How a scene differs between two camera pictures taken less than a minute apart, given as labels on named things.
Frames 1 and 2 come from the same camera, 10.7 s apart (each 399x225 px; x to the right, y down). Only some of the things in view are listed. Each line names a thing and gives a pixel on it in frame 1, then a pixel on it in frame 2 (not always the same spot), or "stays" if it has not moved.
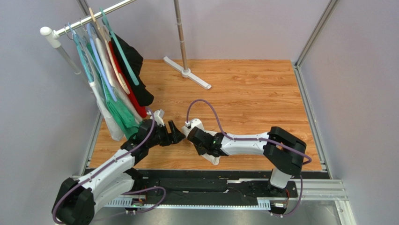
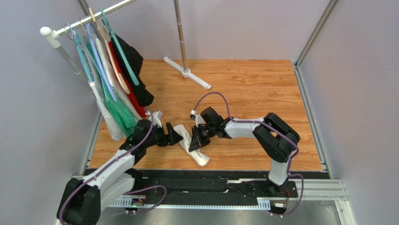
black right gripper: x=193 y=138 to x=201 y=136
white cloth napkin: x=214 y=160 to x=197 y=157
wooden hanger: x=107 y=37 stays
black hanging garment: x=143 y=95 stays
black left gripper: x=177 y=136 stays
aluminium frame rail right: x=309 y=110 stays
